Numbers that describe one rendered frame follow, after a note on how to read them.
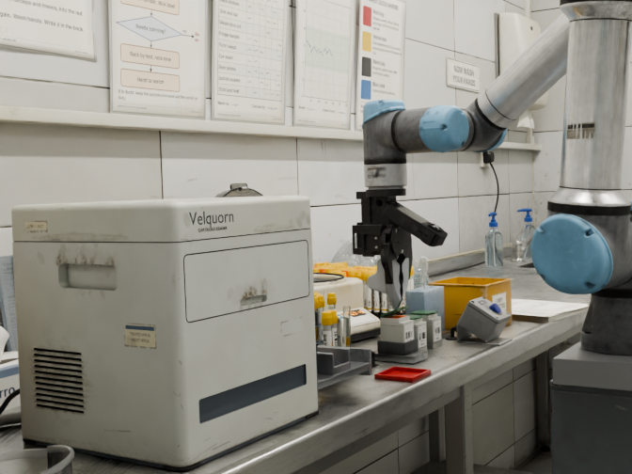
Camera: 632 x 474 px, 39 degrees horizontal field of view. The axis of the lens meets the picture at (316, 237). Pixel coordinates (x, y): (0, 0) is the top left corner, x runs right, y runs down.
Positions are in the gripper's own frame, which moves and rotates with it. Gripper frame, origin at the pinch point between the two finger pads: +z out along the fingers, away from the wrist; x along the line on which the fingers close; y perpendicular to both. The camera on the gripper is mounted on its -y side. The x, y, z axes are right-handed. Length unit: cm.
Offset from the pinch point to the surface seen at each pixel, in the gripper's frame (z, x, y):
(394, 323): 3.5, 2.0, 0.0
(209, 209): -19, 60, -8
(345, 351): 3.6, 26.8, -5.3
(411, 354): 8.9, 0.7, -2.5
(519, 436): 88, -216, 61
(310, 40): -59, -59, 56
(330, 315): -0.4, 20.3, 1.4
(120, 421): 5, 66, 1
